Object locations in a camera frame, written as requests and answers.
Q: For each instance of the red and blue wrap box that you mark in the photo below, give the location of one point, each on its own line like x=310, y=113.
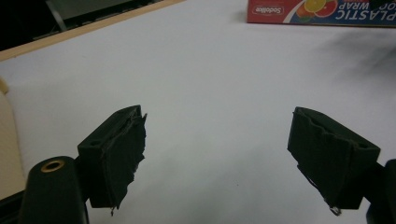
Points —
x=320, y=11

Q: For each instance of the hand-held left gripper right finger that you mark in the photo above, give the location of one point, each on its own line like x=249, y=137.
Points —
x=330, y=155

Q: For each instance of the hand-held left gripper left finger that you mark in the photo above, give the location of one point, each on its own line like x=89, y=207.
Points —
x=112, y=155

